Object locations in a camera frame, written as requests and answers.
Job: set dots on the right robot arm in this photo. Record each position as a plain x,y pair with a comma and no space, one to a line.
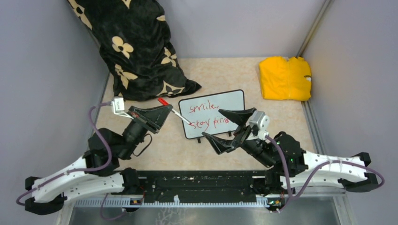
287,164

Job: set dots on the yellow folded cloth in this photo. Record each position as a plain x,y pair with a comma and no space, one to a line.
285,79

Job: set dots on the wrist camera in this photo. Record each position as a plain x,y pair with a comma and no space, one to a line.
259,123
118,107

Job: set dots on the black framed whiteboard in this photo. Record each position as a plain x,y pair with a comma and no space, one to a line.
203,113

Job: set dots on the aluminium side rail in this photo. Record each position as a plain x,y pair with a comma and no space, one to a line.
319,147

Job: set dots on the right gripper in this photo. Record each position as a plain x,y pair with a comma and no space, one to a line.
240,117

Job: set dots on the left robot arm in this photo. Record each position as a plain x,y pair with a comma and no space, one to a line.
97,170

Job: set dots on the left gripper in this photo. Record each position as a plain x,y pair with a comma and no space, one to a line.
152,122

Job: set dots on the red marker cap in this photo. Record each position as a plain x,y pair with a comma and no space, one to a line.
163,101

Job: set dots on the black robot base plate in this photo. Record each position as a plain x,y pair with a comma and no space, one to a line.
240,186

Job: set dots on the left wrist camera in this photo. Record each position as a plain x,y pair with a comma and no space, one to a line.
118,107

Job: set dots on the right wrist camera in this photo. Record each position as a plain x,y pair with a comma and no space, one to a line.
259,123

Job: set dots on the black floral blanket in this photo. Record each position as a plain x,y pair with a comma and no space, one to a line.
135,43

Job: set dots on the red whiteboard marker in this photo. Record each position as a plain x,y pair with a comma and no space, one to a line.
181,117

